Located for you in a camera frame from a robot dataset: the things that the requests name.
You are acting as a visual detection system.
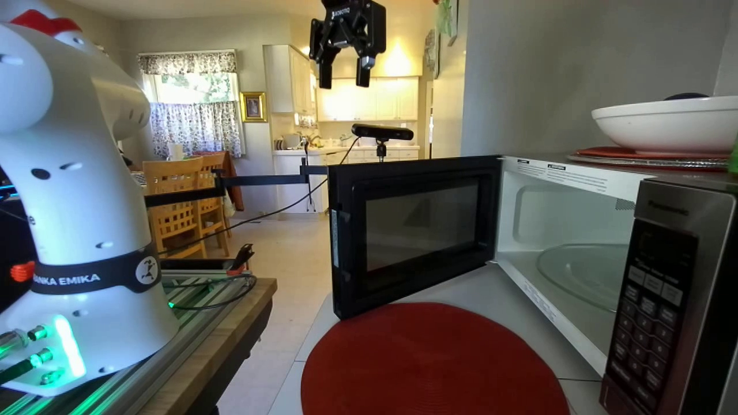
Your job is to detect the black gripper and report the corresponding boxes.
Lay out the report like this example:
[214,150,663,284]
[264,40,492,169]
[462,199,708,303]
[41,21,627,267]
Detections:
[309,0,385,90]

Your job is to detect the microwave door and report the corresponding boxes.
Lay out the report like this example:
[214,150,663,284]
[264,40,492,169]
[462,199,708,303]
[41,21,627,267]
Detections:
[327,155,500,320]

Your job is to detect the stainless steel microwave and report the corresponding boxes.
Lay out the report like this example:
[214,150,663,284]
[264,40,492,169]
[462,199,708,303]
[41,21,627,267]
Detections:
[496,157,738,415]

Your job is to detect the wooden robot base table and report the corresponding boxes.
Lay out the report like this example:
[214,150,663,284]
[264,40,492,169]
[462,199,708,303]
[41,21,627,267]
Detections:
[0,259,277,415]

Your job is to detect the white refrigerator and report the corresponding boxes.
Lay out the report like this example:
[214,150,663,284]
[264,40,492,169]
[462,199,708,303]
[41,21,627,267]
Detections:
[236,123,275,216]

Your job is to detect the patterned window curtain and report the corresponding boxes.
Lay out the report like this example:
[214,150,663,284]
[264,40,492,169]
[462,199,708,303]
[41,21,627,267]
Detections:
[138,50,243,159]

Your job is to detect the wooden chair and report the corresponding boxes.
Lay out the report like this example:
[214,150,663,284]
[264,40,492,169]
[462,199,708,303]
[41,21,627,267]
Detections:
[144,157,229,259]

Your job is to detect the orange black clamp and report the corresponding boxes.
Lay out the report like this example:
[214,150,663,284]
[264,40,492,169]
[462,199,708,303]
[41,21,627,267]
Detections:
[229,245,253,275]

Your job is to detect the round red placemat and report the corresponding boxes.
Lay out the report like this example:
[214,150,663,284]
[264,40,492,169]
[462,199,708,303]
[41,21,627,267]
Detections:
[299,303,570,415]

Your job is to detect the white bowl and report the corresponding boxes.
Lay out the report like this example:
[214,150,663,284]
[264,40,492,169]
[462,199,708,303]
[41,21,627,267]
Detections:
[593,95,738,152]

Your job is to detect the black cable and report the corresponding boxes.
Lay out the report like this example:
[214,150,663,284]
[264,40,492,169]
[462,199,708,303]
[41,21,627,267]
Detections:
[222,136,362,233]

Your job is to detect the black stereo camera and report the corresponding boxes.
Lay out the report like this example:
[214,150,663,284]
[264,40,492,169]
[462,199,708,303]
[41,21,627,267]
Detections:
[350,124,415,159]

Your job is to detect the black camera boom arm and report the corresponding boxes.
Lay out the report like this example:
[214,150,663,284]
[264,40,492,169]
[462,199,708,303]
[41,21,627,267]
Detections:
[144,157,330,208]

